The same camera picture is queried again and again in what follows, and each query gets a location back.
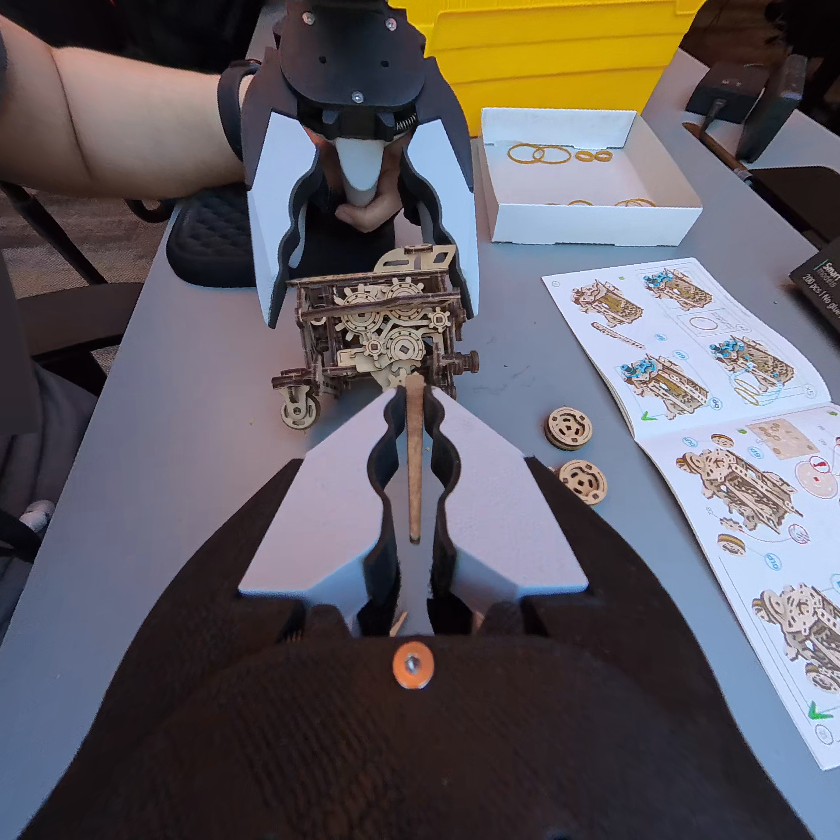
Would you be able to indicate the small pale toggle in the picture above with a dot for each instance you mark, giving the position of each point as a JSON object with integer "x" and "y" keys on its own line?
{"x": 38, "y": 515}

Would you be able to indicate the black quilted cushion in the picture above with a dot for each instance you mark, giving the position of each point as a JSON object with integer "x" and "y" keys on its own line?
{"x": 210, "y": 236}

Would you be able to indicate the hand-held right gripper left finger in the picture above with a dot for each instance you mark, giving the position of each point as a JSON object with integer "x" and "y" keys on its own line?
{"x": 315, "y": 525}

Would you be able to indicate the person's left hand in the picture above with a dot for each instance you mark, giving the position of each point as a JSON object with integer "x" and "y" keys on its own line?
{"x": 367, "y": 220}

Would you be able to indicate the stacked yellow plastic bins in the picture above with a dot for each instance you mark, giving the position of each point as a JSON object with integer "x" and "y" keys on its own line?
{"x": 558, "y": 65}

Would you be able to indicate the wooden mechanical gear model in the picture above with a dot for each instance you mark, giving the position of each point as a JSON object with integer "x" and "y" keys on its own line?
{"x": 367, "y": 315}

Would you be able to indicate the black upright stand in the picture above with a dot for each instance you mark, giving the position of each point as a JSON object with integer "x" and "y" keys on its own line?
{"x": 781, "y": 105}

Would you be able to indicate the thin wooden stick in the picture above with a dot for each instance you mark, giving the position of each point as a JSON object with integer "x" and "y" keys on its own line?
{"x": 415, "y": 459}

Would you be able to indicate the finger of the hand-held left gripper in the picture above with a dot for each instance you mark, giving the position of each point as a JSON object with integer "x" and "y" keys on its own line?
{"x": 453, "y": 210}
{"x": 272, "y": 216}

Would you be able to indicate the black office chair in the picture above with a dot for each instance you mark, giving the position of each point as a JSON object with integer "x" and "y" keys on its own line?
{"x": 79, "y": 315}

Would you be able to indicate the white cardboard box tray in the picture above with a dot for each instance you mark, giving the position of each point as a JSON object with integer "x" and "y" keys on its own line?
{"x": 590, "y": 224}

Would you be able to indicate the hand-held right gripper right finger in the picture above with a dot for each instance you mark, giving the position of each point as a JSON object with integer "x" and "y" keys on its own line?
{"x": 512, "y": 525}

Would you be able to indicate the illustrated instruction booklet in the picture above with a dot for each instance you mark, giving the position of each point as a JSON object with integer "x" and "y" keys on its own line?
{"x": 689, "y": 374}

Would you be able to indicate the black block device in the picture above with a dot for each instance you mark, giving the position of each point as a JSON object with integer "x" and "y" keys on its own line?
{"x": 725, "y": 92}

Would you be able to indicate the round wooden wheel disc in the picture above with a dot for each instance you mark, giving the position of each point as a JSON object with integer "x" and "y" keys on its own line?
{"x": 583, "y": 482}
{"x": 568, "y": 428}

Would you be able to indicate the black cardboard product box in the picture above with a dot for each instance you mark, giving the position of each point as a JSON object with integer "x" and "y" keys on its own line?
{"x": 820, "y": 282}

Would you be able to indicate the person's grey clothing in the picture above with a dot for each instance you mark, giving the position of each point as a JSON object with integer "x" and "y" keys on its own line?
{"x": 59, "y": 459}

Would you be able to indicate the group of yellow rubber bands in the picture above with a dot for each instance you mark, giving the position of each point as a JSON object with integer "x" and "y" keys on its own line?
{"x": 577, "y": 156}

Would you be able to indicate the person's left forearm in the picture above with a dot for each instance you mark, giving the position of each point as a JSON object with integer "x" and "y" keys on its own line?
{"x": 118, "y": 124}

